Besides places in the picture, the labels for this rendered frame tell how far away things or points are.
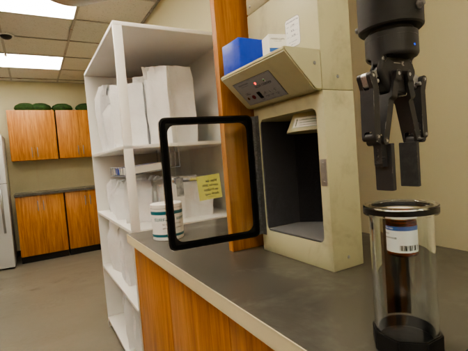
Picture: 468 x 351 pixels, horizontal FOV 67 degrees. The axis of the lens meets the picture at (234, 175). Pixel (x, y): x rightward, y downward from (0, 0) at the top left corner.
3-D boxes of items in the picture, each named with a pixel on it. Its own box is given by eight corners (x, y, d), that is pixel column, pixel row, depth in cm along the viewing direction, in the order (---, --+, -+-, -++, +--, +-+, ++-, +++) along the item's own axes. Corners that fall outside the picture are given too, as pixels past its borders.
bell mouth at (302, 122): (317, 133, 118) (316, 116, 118) (360, 127, 103) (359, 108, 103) (274, 135, 110) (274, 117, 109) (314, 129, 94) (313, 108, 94)
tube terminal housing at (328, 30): (318, 235, 132) (304, 26, 128) (396, 253, 103) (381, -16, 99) (263, 248, 119) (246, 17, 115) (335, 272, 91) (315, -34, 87)
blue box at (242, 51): (251, 77, 115) (248, 49, 114) (268, 69, 106) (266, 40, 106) (223, 76, 110) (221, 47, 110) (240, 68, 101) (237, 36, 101)
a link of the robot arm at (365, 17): (401, -29, 46) (442, -17, 51) (335, 8, 56) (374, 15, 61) (404, 18, 46) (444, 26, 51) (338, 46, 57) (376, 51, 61)
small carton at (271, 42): (280, 62, 98) (278, 40, 98) (287, 57, 93) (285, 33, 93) (263, 62, 97) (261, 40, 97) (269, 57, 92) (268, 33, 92)
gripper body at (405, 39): (387, 44, 59) (390, 100, 59) (351, 39, 55) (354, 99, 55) (431, 28, 52) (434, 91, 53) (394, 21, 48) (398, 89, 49)
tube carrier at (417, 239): (398, 315, 63) (391, 197, 62) (462, 340, 54) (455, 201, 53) (356, 334, 58) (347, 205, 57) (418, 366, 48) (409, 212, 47)
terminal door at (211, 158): (260, 236, 117) (251, 115, 115) (169, 252, 105) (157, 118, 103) (259, 235, 118) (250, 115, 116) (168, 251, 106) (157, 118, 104)
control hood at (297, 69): (253, 109, 117) (251, 79, 116) (323, 89, 89) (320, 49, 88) (222, 109, 111) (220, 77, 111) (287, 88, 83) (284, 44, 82)
